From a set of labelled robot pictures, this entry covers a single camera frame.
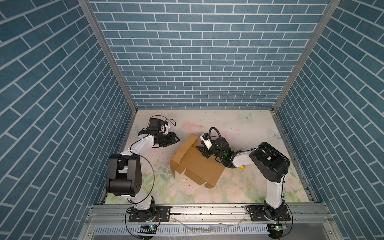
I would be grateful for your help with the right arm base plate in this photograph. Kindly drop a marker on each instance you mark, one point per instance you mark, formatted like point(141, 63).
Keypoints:
point(264, 212)

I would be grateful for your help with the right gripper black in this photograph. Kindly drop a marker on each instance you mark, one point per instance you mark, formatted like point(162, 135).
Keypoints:
point(205, 151)

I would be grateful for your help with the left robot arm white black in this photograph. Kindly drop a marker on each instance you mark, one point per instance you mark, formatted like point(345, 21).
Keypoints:
point(124, 173)

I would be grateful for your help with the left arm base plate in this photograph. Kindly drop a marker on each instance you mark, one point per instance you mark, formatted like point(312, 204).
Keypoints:
point(142, 216)

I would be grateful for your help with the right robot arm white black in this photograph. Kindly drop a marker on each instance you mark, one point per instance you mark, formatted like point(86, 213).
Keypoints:
point(271, 163)

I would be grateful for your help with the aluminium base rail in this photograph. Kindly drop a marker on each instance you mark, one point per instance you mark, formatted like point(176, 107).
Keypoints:
point(308, 221)

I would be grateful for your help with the brown cardboard paper box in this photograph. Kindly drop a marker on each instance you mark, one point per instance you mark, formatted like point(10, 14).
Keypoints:
point(188, 160)

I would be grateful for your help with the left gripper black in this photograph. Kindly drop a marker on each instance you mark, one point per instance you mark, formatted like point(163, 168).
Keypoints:
point(171, 139)

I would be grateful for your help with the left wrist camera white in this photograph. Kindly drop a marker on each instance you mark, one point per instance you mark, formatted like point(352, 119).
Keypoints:
point(164, 128)

